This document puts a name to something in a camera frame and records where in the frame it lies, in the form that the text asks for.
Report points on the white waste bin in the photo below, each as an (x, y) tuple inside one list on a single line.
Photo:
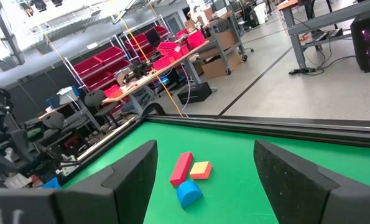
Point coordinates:
[(260, 13)]

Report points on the black tower with purple lights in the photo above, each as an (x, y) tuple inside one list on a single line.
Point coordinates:
[(368, 43)]

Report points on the grey metal column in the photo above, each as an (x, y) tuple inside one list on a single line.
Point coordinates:
[(7, 34)]

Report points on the black power strip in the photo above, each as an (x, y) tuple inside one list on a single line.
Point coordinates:
[(301, 71)]

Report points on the black box on floor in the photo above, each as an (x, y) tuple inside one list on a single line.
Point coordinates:
[(194, 92)]

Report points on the cardboard box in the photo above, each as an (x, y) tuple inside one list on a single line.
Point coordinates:
[(225, 40), (219, 67)]

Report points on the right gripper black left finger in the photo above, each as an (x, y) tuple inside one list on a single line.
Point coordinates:
[(132, 186)]

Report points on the black device on workbench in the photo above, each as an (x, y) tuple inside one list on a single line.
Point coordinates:
[(138, 71)]

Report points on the red plastic storage bin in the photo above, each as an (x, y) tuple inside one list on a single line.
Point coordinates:
[(87, 66), (167, 48), (97, 80), (161, 63), (109, 54), (196, 39), (118, 67), (137, 41)]

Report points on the long red block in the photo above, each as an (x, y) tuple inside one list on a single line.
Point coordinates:
[(181, 169)]

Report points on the blue half-cylinder block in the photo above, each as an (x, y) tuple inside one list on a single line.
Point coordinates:
[(188, 193)]

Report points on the wooden workbench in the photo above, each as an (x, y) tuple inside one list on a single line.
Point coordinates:
[(160, 73)]

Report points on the black office chair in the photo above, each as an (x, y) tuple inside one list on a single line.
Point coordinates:
[(95, 98)]

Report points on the green table mat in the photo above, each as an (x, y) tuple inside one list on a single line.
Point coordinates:
[(234, 149)]

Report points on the grey metal bench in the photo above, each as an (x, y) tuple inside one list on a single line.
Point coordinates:
[(327, 18)]

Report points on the grey metal cart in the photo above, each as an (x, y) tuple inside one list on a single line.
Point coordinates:
[(231, 46)]

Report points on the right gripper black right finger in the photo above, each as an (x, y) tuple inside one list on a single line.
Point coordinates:
[(290, 186)]

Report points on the pink wooden block top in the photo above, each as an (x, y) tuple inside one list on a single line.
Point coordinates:
[(201, 169)]

